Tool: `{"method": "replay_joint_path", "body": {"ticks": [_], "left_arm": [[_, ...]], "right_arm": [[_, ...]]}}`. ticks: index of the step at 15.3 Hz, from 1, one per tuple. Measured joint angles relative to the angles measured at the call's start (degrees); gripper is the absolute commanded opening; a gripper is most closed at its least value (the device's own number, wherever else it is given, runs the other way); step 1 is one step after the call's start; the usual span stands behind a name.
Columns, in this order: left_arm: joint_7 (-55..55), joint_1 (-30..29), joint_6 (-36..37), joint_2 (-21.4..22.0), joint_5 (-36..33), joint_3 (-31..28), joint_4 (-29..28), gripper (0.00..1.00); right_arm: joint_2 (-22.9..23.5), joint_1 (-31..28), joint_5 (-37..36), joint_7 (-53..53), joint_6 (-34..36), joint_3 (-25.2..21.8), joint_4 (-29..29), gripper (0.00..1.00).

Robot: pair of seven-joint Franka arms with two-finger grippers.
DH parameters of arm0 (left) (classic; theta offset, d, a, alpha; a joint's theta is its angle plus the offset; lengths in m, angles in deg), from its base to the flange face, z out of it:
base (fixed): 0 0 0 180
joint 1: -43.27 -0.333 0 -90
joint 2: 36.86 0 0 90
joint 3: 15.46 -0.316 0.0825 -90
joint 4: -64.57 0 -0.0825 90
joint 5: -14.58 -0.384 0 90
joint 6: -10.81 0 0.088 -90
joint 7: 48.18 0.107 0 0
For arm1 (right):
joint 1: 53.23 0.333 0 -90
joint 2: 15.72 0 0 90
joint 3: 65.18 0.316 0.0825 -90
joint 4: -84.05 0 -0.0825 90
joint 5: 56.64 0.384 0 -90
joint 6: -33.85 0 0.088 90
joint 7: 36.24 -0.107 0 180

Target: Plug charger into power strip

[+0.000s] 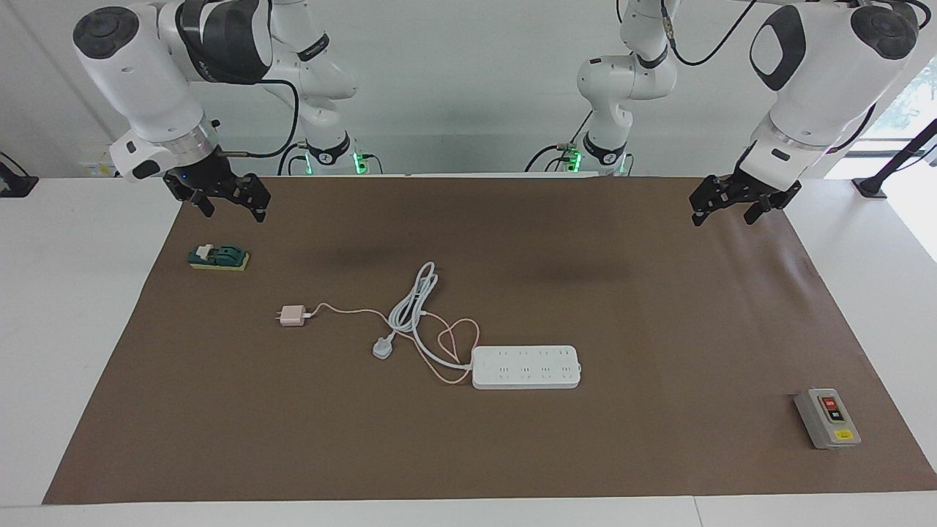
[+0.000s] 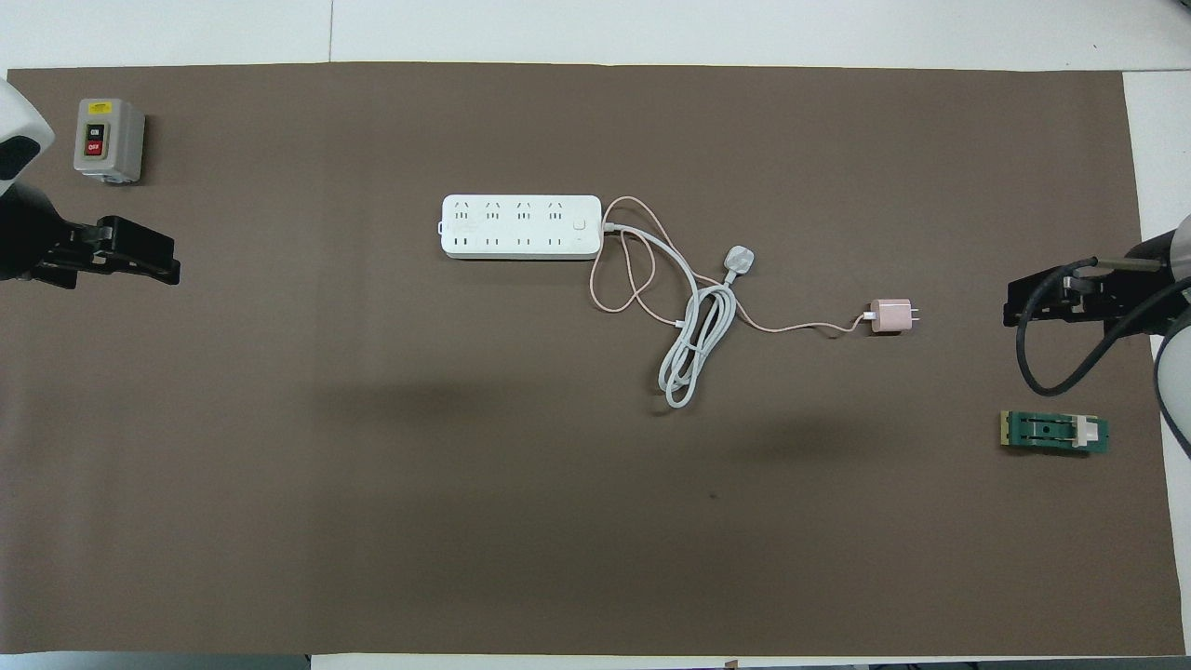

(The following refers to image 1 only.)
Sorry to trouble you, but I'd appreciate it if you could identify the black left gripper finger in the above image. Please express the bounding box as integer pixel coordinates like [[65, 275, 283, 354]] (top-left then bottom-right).
[[690, 176, 733, 226], [744, 183, 802, 225]]

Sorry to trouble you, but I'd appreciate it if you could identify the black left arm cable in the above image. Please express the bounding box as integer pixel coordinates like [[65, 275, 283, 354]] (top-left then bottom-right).
[[661, 0, 759, 67]]

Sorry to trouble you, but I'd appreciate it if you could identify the black base cable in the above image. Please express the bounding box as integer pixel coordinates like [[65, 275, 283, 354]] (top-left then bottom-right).
[[524, 110, 594, 173], [278, 143, 308, 176]]

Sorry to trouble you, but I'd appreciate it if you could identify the white power strip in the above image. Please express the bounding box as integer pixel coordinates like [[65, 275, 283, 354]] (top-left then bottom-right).
[[471, 345, 583, 390]]

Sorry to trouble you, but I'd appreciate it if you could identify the pink charger cable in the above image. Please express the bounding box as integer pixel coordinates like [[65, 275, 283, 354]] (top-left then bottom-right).
[[307, 303, 481, 384]]

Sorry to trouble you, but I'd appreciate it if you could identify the black clamp stand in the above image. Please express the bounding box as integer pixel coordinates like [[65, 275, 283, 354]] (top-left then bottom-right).
[[0, 152, 39, 198]]

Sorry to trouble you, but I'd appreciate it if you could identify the brown table mat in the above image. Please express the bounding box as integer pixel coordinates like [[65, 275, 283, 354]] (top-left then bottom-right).
[[42, 176, 937, 506]]

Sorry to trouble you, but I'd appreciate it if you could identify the bright window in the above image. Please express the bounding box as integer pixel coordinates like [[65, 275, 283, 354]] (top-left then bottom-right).
[[824, 55, 937, 180]]

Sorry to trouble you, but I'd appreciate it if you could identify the grey switch box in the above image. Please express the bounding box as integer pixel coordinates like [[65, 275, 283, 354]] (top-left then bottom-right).
[[794, 388, 862, 450]]

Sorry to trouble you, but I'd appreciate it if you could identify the white power strip cord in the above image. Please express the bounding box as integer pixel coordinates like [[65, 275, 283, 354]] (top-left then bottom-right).
[[373, 261, 477, 369]]

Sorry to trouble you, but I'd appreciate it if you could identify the green knife switch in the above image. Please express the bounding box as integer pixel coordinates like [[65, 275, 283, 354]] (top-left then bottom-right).
[[188, 243, 250, 272]]

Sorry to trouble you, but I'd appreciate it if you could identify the black angled stand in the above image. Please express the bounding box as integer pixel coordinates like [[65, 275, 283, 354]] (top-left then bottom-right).
[[853, 117, 937, 200]]

